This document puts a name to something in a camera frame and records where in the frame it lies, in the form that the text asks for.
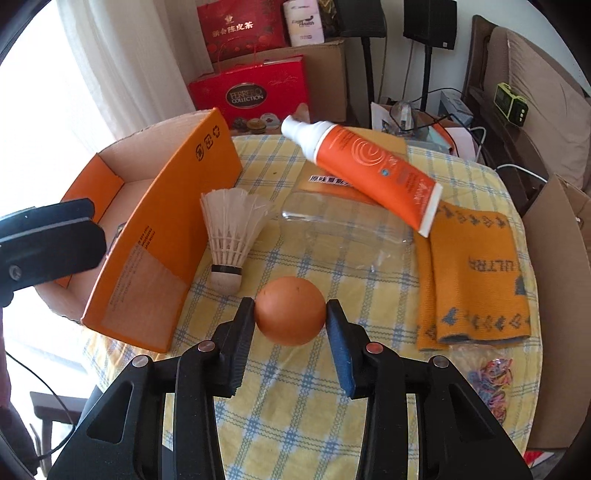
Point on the dark red tea gift bag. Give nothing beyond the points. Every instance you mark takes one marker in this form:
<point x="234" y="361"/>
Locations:
<point x="237" y="28"/>

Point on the white feather shuttlecock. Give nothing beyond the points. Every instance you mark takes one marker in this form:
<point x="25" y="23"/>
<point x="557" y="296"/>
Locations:
<point x="233" y="220"/>

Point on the red Ferrero gift bag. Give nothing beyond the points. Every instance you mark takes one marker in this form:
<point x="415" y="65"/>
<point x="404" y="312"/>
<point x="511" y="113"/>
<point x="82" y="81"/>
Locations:
<point x="255" y="97"/>

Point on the large brown carton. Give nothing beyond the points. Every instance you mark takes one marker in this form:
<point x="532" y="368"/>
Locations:
<point x="325" y="67"/>

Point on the right black speaker on stand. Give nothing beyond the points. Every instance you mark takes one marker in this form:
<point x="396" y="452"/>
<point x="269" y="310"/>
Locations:
<point x="434" y="24"/>

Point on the white curtain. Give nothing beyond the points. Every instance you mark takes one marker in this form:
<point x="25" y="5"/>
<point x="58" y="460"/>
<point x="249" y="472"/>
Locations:
<point x="137" y="57"/>

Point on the clear plastic jar yellow lid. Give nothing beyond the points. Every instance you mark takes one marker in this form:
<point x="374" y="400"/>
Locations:
<point x="325" y="219"/>

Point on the brown sofa with cushions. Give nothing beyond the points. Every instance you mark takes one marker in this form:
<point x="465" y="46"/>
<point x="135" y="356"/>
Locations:
<point x="555" y="138"/>

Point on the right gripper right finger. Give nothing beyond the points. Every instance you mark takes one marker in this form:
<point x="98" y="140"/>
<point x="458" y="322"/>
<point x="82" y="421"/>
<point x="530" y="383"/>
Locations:
<point x="371" y="371"/>

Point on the orange ball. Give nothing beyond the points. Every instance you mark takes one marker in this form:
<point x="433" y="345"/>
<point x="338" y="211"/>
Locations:
<point x="290" y="311"/>

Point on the left black speaker on stand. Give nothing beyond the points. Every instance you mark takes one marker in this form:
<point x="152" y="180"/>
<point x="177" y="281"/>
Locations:
<point x="363" y="19"/>

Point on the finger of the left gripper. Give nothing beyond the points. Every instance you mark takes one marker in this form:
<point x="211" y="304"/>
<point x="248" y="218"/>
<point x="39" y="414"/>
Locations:
<point x="33" y="218"/>
<point x="50" y="253"/>

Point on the black speaker on stand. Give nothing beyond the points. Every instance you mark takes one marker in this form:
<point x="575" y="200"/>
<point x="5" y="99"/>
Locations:
<point x="434" y="24"/>
<point x="363" y="19"/>

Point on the box with cluttered gadgets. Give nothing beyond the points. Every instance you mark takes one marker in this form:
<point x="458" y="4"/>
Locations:
<point x="449" y="131"/>

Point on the orange patterned towel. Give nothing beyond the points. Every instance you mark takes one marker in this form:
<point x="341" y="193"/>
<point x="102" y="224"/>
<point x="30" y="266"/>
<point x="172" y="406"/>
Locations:
<point x="471" y="285"/>

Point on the orange cardboard box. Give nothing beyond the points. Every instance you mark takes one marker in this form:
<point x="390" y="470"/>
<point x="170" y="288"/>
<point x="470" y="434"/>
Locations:
<point x="146" y="190"/>

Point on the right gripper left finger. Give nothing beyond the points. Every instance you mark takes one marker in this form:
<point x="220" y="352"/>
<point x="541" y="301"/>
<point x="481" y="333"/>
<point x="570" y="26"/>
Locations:
<point x="212" y="368"/>

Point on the green black radio clock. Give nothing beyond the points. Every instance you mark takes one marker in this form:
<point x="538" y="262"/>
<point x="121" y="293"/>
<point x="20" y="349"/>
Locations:
<point x="514" y="107"/>

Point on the brown cardboard box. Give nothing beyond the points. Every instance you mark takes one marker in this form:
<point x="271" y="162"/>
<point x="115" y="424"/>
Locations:
<point x="557" y="225"/>

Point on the bag of colourful rubber bands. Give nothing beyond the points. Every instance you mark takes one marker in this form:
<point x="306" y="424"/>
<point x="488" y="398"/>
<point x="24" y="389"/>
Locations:
<point x="489" y="372"/>

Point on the white tissue roll pack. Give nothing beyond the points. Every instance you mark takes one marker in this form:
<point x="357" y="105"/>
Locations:
<point x="304" y="24"/>

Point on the orange white lotion tube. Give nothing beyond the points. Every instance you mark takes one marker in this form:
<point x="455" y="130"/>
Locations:
<point x="382" y="175"/>

